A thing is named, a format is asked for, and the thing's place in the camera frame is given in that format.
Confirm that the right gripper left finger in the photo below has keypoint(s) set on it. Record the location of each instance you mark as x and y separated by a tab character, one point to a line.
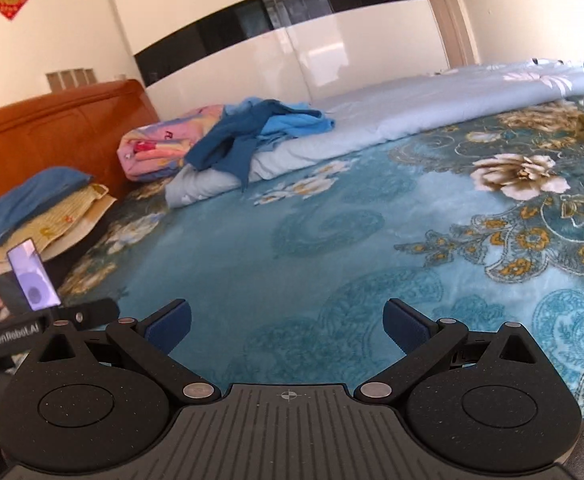
146	345

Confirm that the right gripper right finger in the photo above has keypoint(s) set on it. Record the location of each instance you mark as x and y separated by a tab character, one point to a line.
428	346

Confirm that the smartphone on white stand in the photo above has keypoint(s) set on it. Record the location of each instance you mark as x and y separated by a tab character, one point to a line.
32	279

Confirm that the yellow striped pillow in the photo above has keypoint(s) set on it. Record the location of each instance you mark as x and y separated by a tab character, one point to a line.
82	208

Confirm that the blue pillow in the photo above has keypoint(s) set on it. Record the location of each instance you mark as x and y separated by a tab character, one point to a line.
38	194

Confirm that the teal floral bed blanket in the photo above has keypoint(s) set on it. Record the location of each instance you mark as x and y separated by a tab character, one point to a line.
481	221

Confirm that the pink folded blanket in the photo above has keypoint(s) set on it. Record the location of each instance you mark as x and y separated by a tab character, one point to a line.
158	151

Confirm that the orange wooden headboard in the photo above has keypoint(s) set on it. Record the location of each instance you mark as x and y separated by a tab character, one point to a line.
78	128

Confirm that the light blue floral quilt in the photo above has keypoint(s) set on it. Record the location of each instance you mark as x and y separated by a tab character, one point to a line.
403	107

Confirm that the dark blue garment pile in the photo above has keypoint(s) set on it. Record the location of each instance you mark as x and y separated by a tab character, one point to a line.
249	127

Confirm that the white black wardrobe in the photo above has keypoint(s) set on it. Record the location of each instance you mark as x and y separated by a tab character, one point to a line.
196	52

